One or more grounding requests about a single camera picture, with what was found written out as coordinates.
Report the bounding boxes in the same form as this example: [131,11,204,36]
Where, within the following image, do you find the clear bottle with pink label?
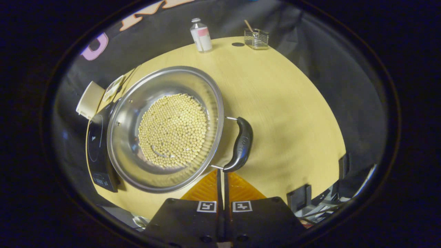
[190,18,213,53]

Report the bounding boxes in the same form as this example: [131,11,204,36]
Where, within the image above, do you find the black table clamp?
[287,184,312,211]

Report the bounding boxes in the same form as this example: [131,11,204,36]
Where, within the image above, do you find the pile of soybeans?
[138,93,209,169]

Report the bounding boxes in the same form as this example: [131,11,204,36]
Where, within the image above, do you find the white divided dish with beans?
[103,75,126,102]

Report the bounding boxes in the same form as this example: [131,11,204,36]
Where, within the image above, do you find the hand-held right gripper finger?
[142,168,225,248]
[224,170,308,247]

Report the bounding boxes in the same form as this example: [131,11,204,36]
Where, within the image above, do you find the wire mesh holder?
[244,29,269,50]

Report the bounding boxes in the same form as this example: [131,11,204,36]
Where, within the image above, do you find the steel pot with black handle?
[107,65,254,194]

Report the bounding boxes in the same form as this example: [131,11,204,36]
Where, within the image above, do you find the black induction cooktop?
[86,102,121,193]

